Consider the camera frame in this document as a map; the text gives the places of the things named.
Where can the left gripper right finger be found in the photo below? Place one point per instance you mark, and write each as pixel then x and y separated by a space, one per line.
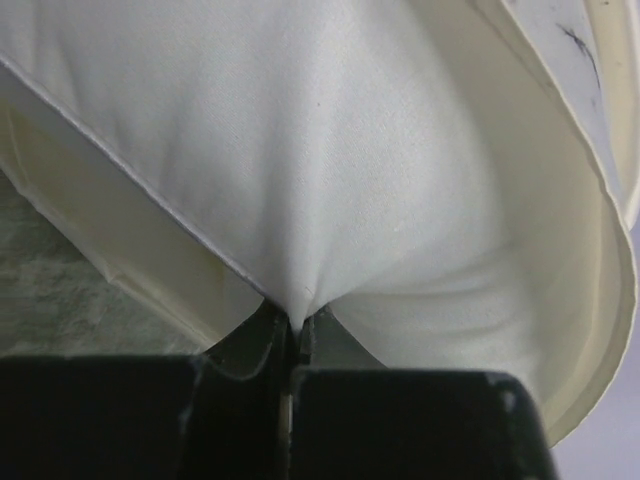
pixel 353 418

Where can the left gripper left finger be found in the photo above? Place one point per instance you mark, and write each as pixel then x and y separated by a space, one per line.
pixel 212 415

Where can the white pillow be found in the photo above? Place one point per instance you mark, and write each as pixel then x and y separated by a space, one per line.
pixel 280 150

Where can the cream pillowcase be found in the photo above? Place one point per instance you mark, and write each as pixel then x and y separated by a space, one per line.
pixel 590 250

